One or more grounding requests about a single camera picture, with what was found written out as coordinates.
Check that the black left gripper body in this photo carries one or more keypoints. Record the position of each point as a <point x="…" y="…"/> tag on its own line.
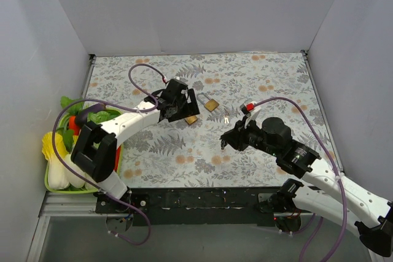
<point x="182" y="110"/>

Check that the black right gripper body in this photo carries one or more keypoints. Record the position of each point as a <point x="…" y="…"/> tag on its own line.
<point x="234" y="138"/>

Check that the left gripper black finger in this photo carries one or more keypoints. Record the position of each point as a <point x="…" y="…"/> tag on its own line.
<point x="175" y="114"/>
<point x="192" y="107"/>

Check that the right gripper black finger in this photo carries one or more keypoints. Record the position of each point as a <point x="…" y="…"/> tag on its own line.
<point x="243" y="126"/>
<point x="234" y="139"/>

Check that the small brass padlock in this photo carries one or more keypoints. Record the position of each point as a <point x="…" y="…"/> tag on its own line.
<point x="191" y="120"/>

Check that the panda figure keychain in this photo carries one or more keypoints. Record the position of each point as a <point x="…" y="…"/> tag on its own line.
<point x="223" y="144"/>

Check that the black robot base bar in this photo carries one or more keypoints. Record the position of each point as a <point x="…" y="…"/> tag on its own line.
<point x="202" y="206"/>

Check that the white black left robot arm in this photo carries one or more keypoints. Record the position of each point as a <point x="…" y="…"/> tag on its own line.
<point x="95" y="149"/>

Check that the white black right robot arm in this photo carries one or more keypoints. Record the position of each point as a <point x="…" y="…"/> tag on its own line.
<point x="316" y="188"/>

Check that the long shackle brass padlock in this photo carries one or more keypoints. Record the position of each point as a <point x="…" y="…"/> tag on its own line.
<point x="207" y="102"/>

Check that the floral patterned table mat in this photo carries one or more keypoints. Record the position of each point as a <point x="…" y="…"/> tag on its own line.
<point x="169" y="155"/>

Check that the purple toy eggplant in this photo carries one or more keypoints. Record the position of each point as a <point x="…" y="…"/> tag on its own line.
<point x="82" y="116"/>

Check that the green toy lettuce leaf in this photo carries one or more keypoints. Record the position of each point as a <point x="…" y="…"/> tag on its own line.
<point x="71" y="106"/>

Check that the orange toy carrot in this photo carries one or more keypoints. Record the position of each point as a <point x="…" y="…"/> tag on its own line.
<point x="73" y="125"/>

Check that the green plastic vegetable tray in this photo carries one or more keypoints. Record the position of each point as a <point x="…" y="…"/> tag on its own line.
<point x="76" y="185"/>

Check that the yellow white toy cabbage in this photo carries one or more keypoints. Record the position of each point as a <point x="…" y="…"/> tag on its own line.
<point x="56" y="177"/>

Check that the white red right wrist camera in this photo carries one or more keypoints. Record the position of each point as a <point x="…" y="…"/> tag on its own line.
<point x="250" y="110"/>

